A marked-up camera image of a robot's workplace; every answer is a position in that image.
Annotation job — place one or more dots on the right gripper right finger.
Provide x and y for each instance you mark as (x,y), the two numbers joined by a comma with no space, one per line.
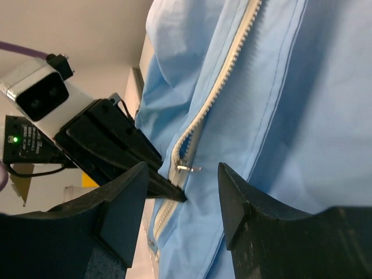
(269,239)

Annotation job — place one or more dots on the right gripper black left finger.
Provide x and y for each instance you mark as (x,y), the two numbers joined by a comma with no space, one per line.
(93,236)

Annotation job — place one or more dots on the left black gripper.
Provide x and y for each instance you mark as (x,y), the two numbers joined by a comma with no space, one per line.
(101,141)

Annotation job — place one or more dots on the light blue hooded jacket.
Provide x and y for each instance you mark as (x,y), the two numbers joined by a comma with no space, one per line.
(278,90)

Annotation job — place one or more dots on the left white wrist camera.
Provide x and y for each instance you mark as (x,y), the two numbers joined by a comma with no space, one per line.
(39,92)

